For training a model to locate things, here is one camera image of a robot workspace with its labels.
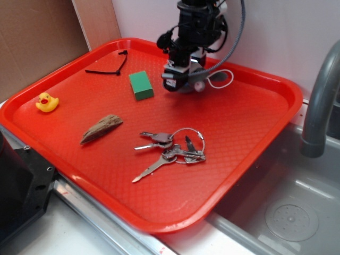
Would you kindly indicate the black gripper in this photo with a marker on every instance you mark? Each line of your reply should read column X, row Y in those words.
column 202, row 27

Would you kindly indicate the gray plush animal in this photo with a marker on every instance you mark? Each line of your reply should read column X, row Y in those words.
column 198, row 82

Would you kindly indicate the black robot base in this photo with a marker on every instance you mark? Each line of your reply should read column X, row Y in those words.
column 27, row 180

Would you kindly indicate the green rectangular block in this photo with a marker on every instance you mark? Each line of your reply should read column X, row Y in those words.
column 141, row 85

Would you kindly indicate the black zip tie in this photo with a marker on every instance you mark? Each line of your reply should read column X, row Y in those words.
column 118, row 71

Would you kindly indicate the silver key bunch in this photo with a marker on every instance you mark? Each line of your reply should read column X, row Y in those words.
column 172, row 153

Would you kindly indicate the brown wood piece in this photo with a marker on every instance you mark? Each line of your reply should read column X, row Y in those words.
column 101, row 128

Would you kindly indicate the red plastic tray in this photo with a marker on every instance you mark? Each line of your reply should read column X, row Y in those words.
column 237, row 122

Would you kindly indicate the yellow rubber duck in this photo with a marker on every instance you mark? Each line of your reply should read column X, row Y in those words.
column 46, row 102

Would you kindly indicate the gray faucet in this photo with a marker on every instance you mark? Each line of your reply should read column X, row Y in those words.
column 322, row 117

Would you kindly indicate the brown cardboard panel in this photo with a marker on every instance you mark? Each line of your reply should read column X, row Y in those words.
column 39, row 37

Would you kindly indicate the gray sink basin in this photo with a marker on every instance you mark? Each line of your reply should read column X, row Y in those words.
column 285, row 203

